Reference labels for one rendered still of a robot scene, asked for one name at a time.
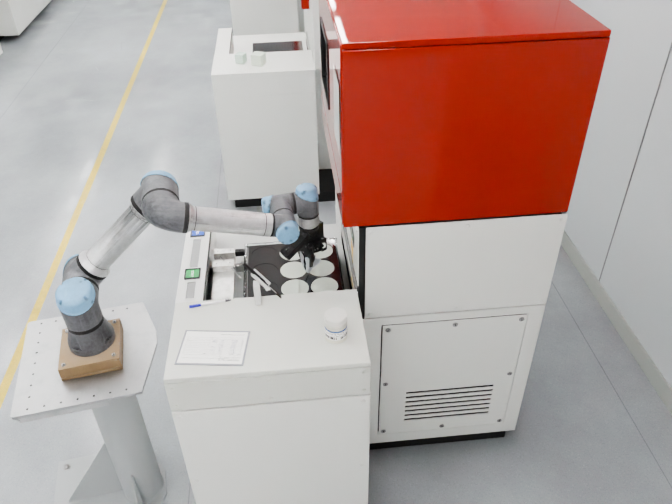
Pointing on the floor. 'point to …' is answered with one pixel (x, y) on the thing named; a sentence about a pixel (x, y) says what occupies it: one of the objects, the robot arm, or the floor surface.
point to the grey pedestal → (115, 462)
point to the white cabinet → (278, 451)
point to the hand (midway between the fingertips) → (306, 270)
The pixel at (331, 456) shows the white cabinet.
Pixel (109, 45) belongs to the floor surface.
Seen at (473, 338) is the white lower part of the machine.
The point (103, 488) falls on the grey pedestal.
